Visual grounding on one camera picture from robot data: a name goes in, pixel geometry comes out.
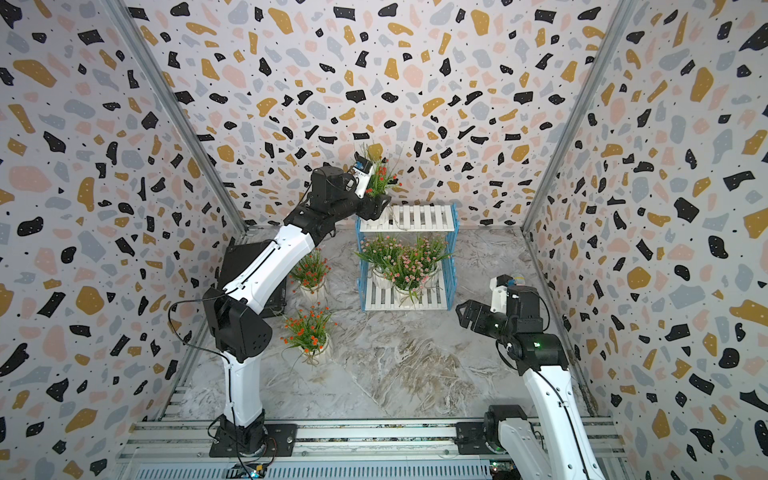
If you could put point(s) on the pink toy microphone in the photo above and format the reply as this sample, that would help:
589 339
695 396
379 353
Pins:
517 280

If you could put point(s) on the pink flower pot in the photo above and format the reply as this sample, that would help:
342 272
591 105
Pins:
408 285
429 252
381 252

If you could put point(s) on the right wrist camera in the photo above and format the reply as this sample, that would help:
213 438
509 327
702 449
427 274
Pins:
500 292

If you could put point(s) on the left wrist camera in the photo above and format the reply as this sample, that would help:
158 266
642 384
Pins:
362 170

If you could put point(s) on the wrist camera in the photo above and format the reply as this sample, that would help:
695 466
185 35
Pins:
362 170
500 292

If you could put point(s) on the blue white wooden rack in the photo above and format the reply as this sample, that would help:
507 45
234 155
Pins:
406 223

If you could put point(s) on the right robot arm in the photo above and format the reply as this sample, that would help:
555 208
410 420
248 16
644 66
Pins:
539 358

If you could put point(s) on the pink flower pot front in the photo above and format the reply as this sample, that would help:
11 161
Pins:
408 285

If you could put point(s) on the pink flower pot back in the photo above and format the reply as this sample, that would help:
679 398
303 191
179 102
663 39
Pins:
381 252

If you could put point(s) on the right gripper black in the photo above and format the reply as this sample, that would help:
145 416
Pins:
479 325

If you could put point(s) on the red flower pot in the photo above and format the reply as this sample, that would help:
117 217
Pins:
383 172
309 276
308 332

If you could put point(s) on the black case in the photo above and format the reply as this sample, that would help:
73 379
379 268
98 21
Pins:
255 274

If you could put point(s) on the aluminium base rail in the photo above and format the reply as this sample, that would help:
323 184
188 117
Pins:
320 449

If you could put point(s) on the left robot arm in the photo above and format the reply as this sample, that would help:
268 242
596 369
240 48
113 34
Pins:
234 311

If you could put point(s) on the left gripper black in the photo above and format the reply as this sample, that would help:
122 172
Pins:
373 207

